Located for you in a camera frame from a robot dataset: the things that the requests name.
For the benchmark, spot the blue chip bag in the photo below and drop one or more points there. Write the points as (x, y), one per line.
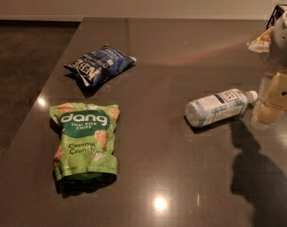
(97, 67)

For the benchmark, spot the blue plastic bottle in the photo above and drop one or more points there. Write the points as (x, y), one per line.
(220, 106)

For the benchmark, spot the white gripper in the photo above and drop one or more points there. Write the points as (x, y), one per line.
(284, 43)

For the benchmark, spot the green rice chip bag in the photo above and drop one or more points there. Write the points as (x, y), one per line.
(87, 141)

